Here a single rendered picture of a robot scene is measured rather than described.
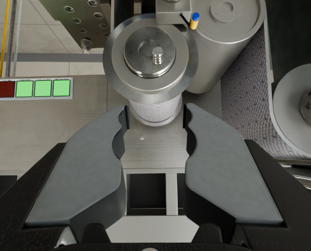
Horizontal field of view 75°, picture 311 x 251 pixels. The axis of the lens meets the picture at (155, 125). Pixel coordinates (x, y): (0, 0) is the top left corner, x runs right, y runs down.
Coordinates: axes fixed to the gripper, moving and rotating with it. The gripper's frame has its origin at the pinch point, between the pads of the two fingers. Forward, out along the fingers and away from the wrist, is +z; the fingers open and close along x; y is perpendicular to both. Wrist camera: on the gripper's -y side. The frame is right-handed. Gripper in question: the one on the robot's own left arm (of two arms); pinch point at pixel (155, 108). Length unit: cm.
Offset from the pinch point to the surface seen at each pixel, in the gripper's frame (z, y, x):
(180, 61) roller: 18.9, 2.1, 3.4
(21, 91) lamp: 49, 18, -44
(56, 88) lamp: 49, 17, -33
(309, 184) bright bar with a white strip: 10.3, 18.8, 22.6
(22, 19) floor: 221, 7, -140
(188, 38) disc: 22.4, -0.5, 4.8
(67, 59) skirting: 271, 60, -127
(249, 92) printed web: 22.9, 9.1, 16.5
